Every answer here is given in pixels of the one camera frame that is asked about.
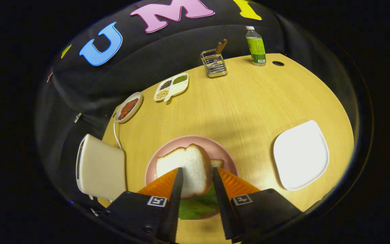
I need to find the green label plastic bottle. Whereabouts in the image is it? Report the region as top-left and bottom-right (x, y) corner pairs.
(245, 26), (267, 66)

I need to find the wooden handled utensil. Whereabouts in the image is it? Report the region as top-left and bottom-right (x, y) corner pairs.
(214, 39), (228, 55)

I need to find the white toaster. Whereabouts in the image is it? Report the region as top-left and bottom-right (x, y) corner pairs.
(76, 134), (128, 201)

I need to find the red meat slice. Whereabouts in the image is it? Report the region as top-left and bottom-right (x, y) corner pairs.
(117, 98), (139, 120)

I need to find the thick white bread slice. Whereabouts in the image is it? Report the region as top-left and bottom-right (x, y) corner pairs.
(156, 143), (213, 199)

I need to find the metal wire utensil holder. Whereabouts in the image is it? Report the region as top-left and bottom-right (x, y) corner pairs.
(200, 48), (228, 78)

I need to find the white divided dish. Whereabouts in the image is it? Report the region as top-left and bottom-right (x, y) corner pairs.
(154, 73), (189, 102)

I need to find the white toaster cable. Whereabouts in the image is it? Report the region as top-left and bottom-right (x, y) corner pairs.
(113, 121), (123, 149)

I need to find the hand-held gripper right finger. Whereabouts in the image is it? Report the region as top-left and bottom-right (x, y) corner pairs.
(212, 167), (303, 242)

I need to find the small beige round plate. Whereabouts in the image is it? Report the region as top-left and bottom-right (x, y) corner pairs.
(114, 92), (144, 124)

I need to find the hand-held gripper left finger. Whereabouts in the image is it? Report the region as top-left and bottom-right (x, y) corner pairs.
(106, 167), (184, 243)

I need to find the black backdrop cloth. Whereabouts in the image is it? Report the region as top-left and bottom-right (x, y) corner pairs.
(34, 0), (371, 217)

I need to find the pink round plate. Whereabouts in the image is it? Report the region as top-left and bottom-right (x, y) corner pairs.
(145, 135), (239, 221)

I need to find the green lettuce leaf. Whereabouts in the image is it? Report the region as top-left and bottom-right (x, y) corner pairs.
(179, 185), (220, 220)

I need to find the white square plate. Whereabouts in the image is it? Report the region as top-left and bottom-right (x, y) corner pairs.
(273, 120), (330, 191)

